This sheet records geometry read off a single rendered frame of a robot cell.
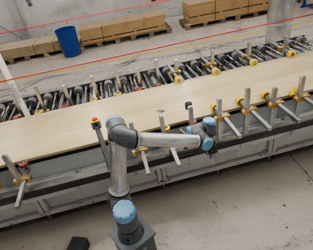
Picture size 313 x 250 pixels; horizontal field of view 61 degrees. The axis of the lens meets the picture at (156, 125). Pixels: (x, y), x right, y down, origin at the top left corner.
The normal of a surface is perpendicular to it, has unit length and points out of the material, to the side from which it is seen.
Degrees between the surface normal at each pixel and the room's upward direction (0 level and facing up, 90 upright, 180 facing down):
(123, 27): 90
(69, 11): 90
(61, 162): 90
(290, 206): 0
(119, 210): 5
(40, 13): 90
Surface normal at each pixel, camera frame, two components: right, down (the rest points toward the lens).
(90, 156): 0.21, 0.54
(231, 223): -0.14, -0.81
